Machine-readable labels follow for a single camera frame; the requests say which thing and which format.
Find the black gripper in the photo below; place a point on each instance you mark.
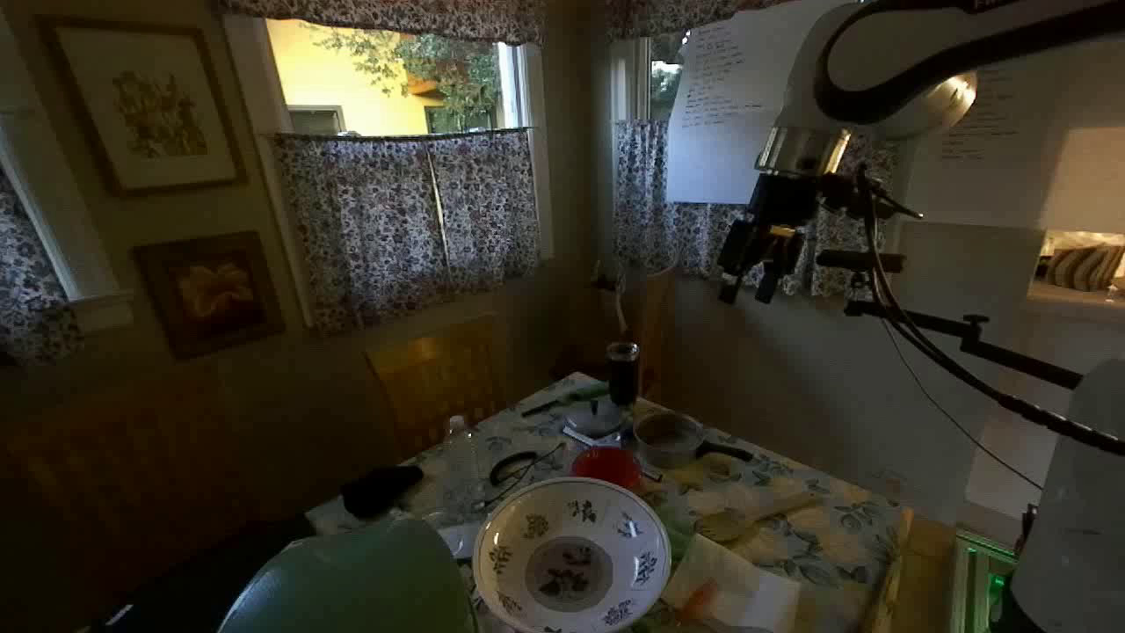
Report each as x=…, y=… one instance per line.
x=781, y=201

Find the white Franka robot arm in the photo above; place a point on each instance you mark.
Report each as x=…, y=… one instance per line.
x=1076, y=528

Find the silver pot lid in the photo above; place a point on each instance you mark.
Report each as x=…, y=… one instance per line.
x=592, y=426

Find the white floral bowl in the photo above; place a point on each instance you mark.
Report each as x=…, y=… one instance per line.
x=572, y=565

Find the large green bowl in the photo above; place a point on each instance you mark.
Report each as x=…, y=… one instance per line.
x=353, y=586

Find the floral cafe curtain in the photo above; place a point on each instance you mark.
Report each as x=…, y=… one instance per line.
x=29, y=281
x=398, y=223
x=642, y=199

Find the white handwritten paper sheet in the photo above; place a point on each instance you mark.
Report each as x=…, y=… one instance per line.
x=717, y=106

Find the dark cylindrical tumbler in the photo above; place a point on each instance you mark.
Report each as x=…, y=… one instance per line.
x=623, y=373

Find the white framed window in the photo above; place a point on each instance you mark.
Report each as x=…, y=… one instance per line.
x=666, y=81
x=376, y=74

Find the black pen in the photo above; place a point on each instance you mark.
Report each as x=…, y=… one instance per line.
x=563, y=401

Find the white handwritten board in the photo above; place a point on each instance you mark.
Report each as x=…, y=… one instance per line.
x=987, y=164

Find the floral valance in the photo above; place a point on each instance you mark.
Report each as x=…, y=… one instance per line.
x=656, y=11
x=387, y=14

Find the lemon print tablecloth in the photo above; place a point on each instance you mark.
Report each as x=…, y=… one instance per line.
x=821, y=551

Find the striped cushion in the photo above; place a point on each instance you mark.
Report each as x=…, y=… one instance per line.
x=1086, y=267

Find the white paper napkin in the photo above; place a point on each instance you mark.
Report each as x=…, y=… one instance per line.
x=734, y=586

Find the clear water bottle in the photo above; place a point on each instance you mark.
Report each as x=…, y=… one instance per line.
x=460, y=453

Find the black pouch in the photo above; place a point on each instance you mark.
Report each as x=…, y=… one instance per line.
x=380, y=491

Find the dark framed picture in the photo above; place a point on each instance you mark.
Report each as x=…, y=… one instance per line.
x=210, y=294

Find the light framed flower picture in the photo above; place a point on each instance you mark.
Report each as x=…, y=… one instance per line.
x=146, y=106

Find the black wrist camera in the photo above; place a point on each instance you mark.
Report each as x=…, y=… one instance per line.
x=848, y=196

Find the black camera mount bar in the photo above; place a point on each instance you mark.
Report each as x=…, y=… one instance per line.
x=1020, y=359

